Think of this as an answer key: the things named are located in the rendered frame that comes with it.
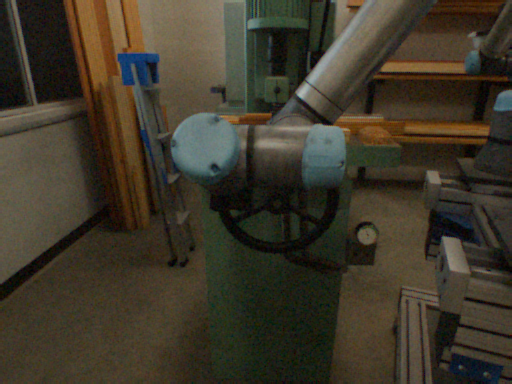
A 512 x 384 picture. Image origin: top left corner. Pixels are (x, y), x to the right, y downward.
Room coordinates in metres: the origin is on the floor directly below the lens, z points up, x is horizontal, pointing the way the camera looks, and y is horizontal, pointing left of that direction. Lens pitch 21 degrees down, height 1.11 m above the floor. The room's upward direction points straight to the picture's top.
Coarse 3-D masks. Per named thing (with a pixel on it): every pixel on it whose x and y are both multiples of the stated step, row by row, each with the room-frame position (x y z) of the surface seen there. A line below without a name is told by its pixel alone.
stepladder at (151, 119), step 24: (144, 72) 1.69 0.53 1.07; (144, 96) 1.70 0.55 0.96; (144, 120) 1.68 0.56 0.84; (144, 144) 1.69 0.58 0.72; (168, 144) 1.85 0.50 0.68; (168, 192) 1.69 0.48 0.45; (168, 216) 1.66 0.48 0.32; (168, 240) 1.67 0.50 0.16; (192, 240) 1.86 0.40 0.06; (168, 264) 1.65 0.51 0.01
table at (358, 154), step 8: (352, 136) 1.01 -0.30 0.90; (352, 144) 0.90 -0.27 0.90; (360, 144) 0.90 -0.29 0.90; (352, 152) 0.89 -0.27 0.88; (360, 152) 0.89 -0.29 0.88; (368, 152) 0.89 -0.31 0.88; (376, 152) 0.89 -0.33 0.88; (384, 152) 0.89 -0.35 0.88; (392, 152) 0.89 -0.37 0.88; (400, 152) 0.89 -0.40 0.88; (352, 160) 0.89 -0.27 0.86; (360, 160) 0.89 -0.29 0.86; (368, 160) 0.89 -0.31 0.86; (376, 160) 0.89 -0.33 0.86; (384, 160) 0.89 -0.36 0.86; (392, 160) 0.89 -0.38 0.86
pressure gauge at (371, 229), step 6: (366, 222) 0.84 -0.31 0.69; (360, 228) 0.83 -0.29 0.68; (366, 228) 0.83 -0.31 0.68; (372, 228) 0.83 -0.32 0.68; (360, 234) 0.83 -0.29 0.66; (366, 234) 0.83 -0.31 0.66; (372, 234) 0.83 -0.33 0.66; (378, 234) 0.82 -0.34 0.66; (360, 240) 0.83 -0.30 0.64; (366, 240) 0.83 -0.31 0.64; (372, 240) 0.83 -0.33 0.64
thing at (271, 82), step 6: (270, 78) 1.02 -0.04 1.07; (276, 78) 1.02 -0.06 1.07; (282, 78) 1.01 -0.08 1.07; (288, 78) 1.01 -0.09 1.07; (270, 84) 1.01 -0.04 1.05; (276, 84) 1.01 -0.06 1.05; (282, 84) 1.01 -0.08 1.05; (288, 84) 1.02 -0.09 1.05; (270, 90) 1.01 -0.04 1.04; (282, 90) 1.01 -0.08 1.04; (288, 90) 1.01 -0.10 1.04; (270, 96) 1.01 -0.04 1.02; (276, 96) 1.01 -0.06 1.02; (282, 96) 1.01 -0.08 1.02; (288, 96) 1.02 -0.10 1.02; (270, 102) 1.02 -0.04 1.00; (276, 102) 1.01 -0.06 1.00; (282, 102) 1.01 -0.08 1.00
